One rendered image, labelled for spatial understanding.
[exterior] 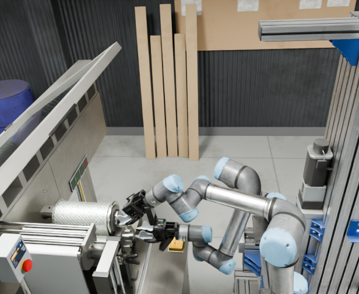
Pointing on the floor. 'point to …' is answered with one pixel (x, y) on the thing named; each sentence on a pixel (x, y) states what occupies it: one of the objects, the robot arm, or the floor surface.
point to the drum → (4, 104)
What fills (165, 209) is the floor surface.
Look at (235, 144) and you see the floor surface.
